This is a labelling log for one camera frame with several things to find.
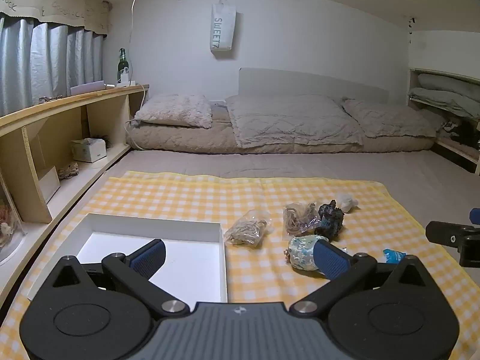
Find white card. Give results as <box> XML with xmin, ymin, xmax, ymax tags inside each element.
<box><xmin>37</xmin><ymin>165</ymin><xmax>61</xmax><ymax>203</ymax></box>

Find lavender flat box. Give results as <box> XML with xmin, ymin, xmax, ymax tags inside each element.
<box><xmin>70</xmin><ymin>80</ymin><xmax>106</xmax><ymax>96</ymax></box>

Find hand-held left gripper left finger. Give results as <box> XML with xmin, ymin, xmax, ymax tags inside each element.
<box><xmin>50</xmin><ymin>239</ymin><xmax>190</xmax><ymax>317</ymax></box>

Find clear bag of tan cords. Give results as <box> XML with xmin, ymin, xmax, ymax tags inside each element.
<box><xmin>224</xmin><ymin>210</ymin><xmax>272</xmax><ymax>250</ymax></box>

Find fluffy beige pillow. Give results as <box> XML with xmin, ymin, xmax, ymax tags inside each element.
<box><xmin>134</xmin><ymin>94</ymin><xmax>213</xmax><ymax>128</ymax></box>

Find grey quilted duvet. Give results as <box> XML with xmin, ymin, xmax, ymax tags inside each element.
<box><xmin>225</xmin><ymin>95</ymin><xmax>364</xmax><ymax>149</ymax></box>

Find white hanging bag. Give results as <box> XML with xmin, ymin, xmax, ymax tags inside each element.
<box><xmin>208</xmin><ymin>0</ymin><xmax>237</xmax><ymax>52</ymax></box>

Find beige futon mattress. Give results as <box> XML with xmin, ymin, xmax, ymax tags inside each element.
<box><xmin>125</xmin><ymin>112</ymin><xmax>437</xmax><ymax>154</ymax></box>

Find folded grey bedding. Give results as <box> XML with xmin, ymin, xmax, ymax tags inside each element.
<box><xmin>409</xmin><ymin>73</ymin><xmax>480</xmax><ymax>119</ymax></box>

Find floral brocade pouch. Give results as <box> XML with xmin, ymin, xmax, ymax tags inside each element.
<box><xmin>287</xmin><ymin>234</ymin><xmax>327</xmax><ymax>272</ymax></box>

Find green glass bottle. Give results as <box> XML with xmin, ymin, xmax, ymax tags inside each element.
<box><xmin>118</xmin><ymin>48</ymin><xmax>130</xmax><ymax>83</ymax></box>

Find tissue box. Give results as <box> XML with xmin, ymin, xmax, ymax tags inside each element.
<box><xmin>71</xmin><ymin>139</ymin><xmax>107</xmax><ymax>163</ymax></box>

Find grey quilted pillow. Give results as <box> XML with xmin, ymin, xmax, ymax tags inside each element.
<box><xmin>342</xmin><ymin>98</ymin><xmax>437</xmax><ymax>138</ymax></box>

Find white hanging cable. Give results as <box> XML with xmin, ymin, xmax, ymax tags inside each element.
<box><xmin>128</xmin><ymin>0</ymin><xmax>142</xmax><ymax>79</ymax></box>

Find bundle of rope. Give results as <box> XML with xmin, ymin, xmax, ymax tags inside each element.
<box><xmin>56</xmin><ymin>162</ymin><xmax>79</xmax><ymax>179</ymax></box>

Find grey curtain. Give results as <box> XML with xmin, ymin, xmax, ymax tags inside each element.
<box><xmin>0</xmin><ymin>13</ymin><xmax>107</xmax><ymax>107</ymax></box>

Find printed beige valance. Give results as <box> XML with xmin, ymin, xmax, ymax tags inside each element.
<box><xmin>0</xmin><ymin>0</ymin><xmax>113</xmax><ymax>34</ymax></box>

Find white side shelf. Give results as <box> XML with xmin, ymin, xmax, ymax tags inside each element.
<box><xmin>407</xmin><ymin>68</ymin><xmax>480</xmax><ymax>175</ymax></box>

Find clear bag of brown bands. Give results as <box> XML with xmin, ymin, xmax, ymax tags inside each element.
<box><xmin>283</xmin><ymin>202</ymin><xmax>320</xmax><ymax>239</ymax></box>

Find dark blue knitted toy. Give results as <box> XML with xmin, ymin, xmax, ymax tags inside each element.
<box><xmin>314</xmin><ymin>200</ymin><xmax>345</xmax><ymax>240</ymax></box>

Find dark clothes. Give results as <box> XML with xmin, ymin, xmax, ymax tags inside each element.
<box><xmin>440</xmin><ymin>118</ymin><xmax>480</xmax><ymax>148</ymax></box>

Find white soft plush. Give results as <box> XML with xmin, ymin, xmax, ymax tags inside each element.
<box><xmin>335</xmin><ymin>193</ymin><xmax>359</xmax><ymax>214</ymax></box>

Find wooden shelf unit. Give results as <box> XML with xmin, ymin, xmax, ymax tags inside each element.
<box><xmin>0</xmin><ymin>83</ymin><xmax>150</xmax><ymax>301</ymax></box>

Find small blue packet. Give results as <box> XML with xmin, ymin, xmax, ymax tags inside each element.
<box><xmin>383</xmin><ymin>248</ymin><xmax>407</xmax><ymax>264</ymax></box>

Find clear container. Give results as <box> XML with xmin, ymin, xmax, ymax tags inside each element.
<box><xmin>0</xmin><ymin>184</ymin><xmax>28</xmax><ymax>265</ymax></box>

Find white shallow cardboard box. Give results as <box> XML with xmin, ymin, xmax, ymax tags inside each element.
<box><xmin>27</xmin><ymin>212</ymin><xmax>228</xmax><ymax>304</ymax></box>

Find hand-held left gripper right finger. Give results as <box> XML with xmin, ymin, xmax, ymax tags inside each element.
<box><xmin>289</xmin><ymin>240</ymin><xmax>428</xmax><ymax>317</ymax></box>

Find yellow checked blanket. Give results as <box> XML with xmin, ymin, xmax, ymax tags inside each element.
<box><xmin>0</xmin><ymin>170</ymin><xmax>480</xmax><ymax>360</ymax></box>

